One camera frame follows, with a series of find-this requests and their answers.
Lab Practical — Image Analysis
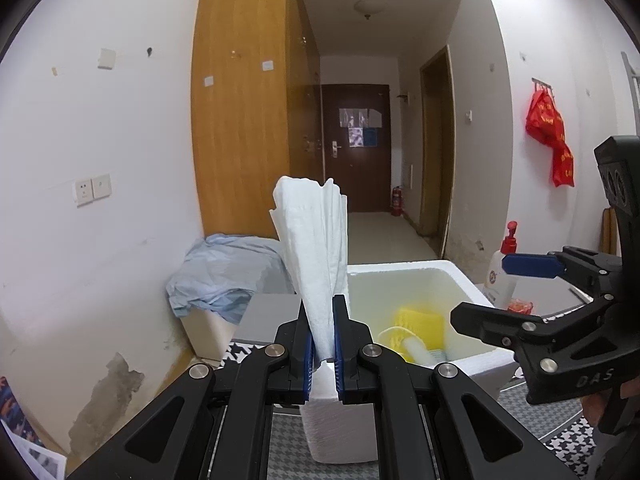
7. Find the person's right hand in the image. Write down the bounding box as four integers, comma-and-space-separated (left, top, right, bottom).
580, 394, 608, 423

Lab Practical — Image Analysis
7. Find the yellow foam net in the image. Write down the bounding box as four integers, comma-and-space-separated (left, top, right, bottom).
392, 307, 446, 353

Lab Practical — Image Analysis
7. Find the white foam box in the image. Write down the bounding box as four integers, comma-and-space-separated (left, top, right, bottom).
345, 259, 518, 403

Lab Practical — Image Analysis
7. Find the ceiling lamp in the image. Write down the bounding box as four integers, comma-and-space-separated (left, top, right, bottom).
354, 1, 387, 21

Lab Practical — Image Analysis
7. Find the white tissue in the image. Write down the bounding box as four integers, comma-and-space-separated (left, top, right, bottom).
270, 176, 378, 463

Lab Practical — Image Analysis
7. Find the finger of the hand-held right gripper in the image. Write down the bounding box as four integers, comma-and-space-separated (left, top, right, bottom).
501, 246, 624, 294
450, 295, 622, 379

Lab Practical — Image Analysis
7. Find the printed paper sheet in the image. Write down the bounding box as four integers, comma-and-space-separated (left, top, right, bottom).
0, 417, 68, 480

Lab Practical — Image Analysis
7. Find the small white bottle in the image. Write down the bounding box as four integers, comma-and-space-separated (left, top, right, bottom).
402, 337, 436, 365

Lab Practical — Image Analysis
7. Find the metal bunk bed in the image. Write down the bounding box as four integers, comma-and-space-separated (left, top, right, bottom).
620, 51, 640, 131

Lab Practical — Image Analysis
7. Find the wooden wardrobe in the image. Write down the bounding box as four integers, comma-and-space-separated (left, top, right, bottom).
191, 0, 321, 241

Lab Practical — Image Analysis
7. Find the light blue cloth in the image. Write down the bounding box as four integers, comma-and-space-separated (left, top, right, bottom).
166, 233, 296, 323

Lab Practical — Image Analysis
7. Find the dark brown door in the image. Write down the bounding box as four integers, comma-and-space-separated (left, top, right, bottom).
321, 84, 392, 213

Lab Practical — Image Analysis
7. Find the brown cardboard tube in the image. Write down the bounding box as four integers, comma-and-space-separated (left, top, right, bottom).
600, 207, 618, 256

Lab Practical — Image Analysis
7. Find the red plastic bag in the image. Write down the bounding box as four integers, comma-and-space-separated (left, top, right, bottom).
525, 87, 575, 188

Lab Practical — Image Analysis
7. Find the wooden door frame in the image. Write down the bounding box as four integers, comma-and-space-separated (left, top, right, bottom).
419, 46, 456, 258

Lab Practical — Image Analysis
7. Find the houndstooth table mat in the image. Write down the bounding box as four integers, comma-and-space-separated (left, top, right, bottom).
220, 310, 601, 480

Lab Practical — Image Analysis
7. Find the white pump bottle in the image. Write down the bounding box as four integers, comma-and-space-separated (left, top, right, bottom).
483, 221, 521, 308

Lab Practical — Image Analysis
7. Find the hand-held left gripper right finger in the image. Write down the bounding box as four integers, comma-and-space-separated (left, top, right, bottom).
332, 295, 576, 480

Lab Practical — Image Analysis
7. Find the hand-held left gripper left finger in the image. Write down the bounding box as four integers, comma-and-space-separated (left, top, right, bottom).
65, 296, 315, 480

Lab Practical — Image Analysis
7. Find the person's right forearm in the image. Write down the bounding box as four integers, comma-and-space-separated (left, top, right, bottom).
590, 430, 640, 480

